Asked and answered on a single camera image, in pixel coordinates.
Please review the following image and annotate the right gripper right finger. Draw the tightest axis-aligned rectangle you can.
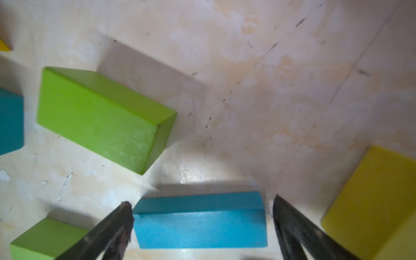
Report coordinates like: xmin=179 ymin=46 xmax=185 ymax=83
xmin=273 ymin=195 xmax=358 ymax=260

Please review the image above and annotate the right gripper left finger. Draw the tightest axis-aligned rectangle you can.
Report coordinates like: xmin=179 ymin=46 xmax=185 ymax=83
xmin=57 ymin=201 xmax=134 ymax=260

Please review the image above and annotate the teal long block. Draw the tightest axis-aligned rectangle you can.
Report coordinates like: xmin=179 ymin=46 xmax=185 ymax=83
xmin=133 ymin=191 xmax=268 ymax=249

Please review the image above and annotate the yellow rectangular block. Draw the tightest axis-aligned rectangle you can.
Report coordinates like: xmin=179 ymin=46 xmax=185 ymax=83
xmin=321 ymin=146 xmax=416 ymax=260

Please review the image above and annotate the yellow triangle block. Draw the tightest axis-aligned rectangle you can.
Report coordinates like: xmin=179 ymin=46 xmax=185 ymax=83
xmin=0 ymin=39 xmax=11 ymax=52

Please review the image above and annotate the green block centre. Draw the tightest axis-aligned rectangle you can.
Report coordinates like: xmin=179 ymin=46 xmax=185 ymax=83
xmin=9 ymin=218 xmax=89 ymax=260

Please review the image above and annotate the green block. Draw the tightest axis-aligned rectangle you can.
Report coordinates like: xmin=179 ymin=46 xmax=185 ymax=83
xmin=37 ymin=67 xmax=177 ymax=174
xmin=9 ymin=218 xmax=89 ymax=260

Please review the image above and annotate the green block upper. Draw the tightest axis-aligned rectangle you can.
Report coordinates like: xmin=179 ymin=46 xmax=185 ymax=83
xmin=37 ymin=67 xmax=177 ymax=174

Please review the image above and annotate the teal triangle block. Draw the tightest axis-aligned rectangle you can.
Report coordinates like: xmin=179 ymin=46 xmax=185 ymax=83
xmin=0 ymin=88 xmax=24 ymax=156

